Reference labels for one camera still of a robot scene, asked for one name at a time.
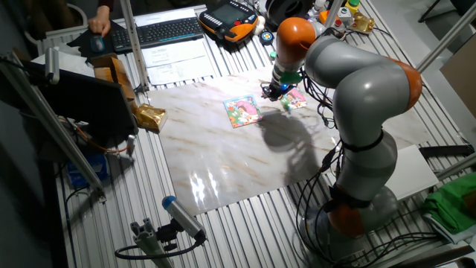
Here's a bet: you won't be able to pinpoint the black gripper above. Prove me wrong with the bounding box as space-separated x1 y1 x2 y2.
260 78 292 103

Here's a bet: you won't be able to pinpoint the frameless butterfly jigsaw puzzle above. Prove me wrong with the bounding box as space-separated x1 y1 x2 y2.
278 87 308 112

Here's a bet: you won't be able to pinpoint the blue framed butterfly jigsaw puzzle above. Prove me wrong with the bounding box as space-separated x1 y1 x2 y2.
222 94 264 130

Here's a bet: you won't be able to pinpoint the person right hand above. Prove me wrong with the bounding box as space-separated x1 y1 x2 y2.
88 5 112 37

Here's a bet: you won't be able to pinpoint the round black disc blue emblem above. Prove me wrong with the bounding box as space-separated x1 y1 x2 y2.
259 31 275 47

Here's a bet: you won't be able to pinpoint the white plush toy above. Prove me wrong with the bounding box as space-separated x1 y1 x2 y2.
254 15 267 36

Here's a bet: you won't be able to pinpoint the large black spool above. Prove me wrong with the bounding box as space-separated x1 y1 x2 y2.
265 0 315 27

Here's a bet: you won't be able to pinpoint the printed white paper sheet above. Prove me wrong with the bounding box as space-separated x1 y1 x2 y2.
141 39 209 68
147 55 216 86

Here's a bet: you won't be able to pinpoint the grey box red button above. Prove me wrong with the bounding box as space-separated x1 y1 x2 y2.
332 17 347 36

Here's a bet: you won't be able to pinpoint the grey box teal button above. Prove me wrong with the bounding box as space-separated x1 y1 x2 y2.
336 6 354 26

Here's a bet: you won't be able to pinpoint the gold foil bag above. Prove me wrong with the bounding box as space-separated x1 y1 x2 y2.
133 103 168 133

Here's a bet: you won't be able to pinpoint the yellow box green button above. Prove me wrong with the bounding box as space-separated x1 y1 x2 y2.
344 0 361 16

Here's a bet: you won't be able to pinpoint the black keyboard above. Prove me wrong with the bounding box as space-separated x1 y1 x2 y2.
110 16 205 53

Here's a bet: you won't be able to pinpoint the plain white paper sheet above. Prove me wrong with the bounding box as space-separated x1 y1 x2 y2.
134 7 198 28

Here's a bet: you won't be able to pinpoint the brown cardboard box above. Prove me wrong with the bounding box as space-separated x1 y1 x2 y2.
91 53 137 101

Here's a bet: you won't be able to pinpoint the white flat board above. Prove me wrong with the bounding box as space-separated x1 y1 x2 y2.
385 144 440 201

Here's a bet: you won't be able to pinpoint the dark computer mouse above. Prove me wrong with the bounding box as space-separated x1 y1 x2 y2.
89 34 106 54

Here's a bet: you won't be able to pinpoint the black chair legs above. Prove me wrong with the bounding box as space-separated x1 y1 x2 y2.
418 0 476 23

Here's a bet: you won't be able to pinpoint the black flat bar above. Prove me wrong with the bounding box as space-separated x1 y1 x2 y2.
419 144 476 159

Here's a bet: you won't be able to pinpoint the black monitor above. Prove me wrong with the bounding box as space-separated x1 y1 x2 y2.
22 61 139 148

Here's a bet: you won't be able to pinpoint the brown cardboard panel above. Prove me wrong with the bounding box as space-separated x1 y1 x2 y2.
440 42 476 120

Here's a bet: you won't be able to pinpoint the blue box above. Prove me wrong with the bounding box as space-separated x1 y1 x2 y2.
66 153 109 189

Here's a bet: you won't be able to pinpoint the aluminium profile bar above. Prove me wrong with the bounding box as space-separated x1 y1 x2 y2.
434 152 476 182

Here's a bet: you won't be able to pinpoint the black mouse pad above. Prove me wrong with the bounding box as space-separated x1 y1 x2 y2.
66 17 129 59

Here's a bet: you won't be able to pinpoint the white crumpled sheet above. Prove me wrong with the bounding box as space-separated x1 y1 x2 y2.
31 42 96 77

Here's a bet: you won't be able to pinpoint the green cloth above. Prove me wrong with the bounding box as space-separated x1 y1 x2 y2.
422 171 476 235

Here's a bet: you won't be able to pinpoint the long slanted aluminium profile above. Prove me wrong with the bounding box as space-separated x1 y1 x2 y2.
0 51 107 202

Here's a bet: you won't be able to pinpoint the green printed wrist mount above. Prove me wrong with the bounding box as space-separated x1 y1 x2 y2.
269 51 303 85

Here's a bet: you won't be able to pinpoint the black cable connector blue light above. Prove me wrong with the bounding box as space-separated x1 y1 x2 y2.
321 148 335 172

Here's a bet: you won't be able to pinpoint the aluminium frame post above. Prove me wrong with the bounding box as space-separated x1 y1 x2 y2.
118 0 149 92
322 0 347 29
416 1 476 74

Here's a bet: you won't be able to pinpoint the silver cable plug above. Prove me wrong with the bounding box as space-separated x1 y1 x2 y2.
126 133 137 157

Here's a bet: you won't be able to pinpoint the grey camera blue end cap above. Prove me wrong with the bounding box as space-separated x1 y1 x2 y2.
161 195 208 243

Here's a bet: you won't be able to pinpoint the black camera clamp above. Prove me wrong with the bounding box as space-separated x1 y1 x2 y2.
155 219 183 252

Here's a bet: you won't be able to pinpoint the orange cable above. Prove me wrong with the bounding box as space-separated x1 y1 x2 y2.
68 118 129 154

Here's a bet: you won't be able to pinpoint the short aluminium mount profile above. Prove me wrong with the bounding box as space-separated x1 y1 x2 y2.
129 217 176 268

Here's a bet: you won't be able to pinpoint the black camera cable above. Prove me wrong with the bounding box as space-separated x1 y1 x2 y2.
114 237 205 261

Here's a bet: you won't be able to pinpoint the white round chair frame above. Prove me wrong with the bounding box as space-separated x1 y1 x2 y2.
24 3 89 45

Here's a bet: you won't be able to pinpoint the grey camera on profile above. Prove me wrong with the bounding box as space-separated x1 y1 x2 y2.
44 47 60 86

